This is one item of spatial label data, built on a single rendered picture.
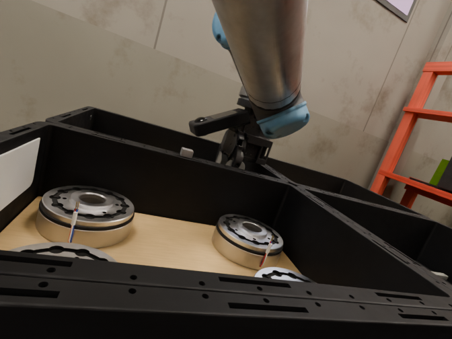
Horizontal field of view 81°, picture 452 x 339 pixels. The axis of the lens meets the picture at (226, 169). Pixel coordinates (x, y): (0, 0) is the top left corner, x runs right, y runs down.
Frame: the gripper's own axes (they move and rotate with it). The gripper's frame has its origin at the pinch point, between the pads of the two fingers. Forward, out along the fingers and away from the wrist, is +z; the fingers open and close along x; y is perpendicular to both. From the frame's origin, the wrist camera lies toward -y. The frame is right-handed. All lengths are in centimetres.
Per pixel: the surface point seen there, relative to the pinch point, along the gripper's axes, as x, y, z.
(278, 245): -22.9, 1.4, -1.2
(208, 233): -15.5, -6.0, 2.0
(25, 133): -17.6, -30.6, -7.9
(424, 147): 179, 348, -55
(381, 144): 177, 268, -39
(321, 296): -40.6, -9.9, -8.0
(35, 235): -20.3, -27.6, 2.0
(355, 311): -41.7, -8.3, -8.0
